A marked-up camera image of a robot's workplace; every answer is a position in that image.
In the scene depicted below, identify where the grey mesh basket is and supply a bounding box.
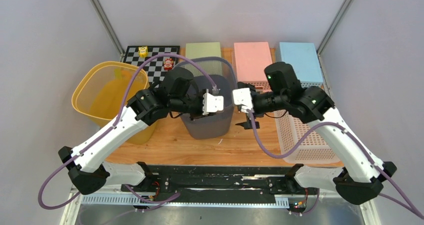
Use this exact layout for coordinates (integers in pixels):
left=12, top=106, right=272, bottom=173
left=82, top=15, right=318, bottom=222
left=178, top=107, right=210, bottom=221
left=180, top=56, right=237, bottom=140

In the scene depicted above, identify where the pink perforated tray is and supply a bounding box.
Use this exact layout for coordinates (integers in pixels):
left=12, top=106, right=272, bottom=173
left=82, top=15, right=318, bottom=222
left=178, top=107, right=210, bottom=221
left=233, top=41, right=273, bottom=92

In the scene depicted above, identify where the green perforated tray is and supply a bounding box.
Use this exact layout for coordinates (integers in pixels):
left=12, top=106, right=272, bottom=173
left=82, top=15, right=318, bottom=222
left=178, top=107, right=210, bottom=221
left=185, top=42, right=222, bottom=59

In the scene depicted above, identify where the blue perforated tray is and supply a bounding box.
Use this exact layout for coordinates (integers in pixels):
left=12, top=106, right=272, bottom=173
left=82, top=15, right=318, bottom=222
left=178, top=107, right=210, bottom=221
left=275, top=42, right=324, bottom=88

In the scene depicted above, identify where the large white perforated basket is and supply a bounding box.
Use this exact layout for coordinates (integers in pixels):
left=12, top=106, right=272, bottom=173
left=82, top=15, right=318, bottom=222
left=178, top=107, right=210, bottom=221
left=272, top=110, right=341, bottom=165

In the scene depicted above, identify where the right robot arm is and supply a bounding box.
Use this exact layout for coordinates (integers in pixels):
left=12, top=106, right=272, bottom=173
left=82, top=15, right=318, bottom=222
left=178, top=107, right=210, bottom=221
left=232, top=61, right=397, bottom=205

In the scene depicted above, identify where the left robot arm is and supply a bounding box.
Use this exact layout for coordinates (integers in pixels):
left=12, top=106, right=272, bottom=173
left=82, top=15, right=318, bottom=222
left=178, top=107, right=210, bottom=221
left=58, top=67, right=224, bottom=195

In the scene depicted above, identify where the red owl toy block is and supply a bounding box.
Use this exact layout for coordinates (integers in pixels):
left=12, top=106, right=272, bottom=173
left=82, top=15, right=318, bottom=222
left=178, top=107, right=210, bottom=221
left=163, top=58, right=175, bottom=71

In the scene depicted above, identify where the black white checkerboard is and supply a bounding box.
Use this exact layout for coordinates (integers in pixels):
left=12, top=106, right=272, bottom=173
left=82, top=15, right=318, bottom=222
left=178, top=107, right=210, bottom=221
left=122, top=45, right=181, bottom=84

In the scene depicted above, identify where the yellow owl toy block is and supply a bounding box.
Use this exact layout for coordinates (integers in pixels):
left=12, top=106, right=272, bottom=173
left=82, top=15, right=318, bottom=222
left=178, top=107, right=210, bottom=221
left=138, top=46, right=149, bottom=58

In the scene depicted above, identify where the yellow ribbed bin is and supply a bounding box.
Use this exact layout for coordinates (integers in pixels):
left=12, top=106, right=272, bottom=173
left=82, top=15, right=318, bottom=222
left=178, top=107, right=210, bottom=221
left=71, top=61, right=137, bottom=128

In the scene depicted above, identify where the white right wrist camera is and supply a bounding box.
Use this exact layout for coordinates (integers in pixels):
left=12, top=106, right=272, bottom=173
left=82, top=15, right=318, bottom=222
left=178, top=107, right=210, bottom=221
left=231, top=87, right=254, bottom=114

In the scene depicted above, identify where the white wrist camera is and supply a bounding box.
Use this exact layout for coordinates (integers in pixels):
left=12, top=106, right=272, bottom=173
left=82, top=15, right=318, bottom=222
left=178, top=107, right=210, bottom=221
left=231, top=87, right=254, bottom=114
left=202, top=89, right=224, bottom=116

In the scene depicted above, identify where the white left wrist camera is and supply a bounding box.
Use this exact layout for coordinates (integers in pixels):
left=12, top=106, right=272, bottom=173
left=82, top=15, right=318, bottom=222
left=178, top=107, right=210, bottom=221
left=202, top=89, right=224, bottom=116

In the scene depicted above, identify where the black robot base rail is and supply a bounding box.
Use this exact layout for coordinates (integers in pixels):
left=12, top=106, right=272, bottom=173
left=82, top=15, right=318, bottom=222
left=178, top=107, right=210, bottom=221
left=69, top=164, right=365, bottom=214

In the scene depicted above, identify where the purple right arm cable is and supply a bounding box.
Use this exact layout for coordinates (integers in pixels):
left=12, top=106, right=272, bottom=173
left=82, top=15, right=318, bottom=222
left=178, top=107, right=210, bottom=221
left=247, top=110, right=424, bottom=219

